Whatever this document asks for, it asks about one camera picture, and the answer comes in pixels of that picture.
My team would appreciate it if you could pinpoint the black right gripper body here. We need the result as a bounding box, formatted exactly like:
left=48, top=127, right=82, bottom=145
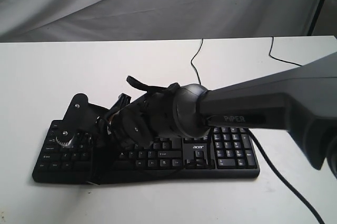
left=105, top=83, right=182, bottom=148

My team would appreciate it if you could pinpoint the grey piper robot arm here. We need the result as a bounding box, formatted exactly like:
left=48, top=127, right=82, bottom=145
left=107, top=54, right=336, bottom=174

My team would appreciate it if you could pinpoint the white backdrop cloth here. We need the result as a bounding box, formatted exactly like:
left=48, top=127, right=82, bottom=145
left=1, top=0, right=319, bottom=42

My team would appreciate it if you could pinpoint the black thin cable right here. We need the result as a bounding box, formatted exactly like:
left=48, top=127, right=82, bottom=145
left=268, top=37, right=301, bottom=66

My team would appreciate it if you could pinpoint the black acer keyboard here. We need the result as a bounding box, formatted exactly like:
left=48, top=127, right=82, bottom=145
left=32, top=120, right=260, bottom=185

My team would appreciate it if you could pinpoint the black arm usb cable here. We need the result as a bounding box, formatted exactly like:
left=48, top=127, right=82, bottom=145
left=249, top=129, right=327, bottom=224

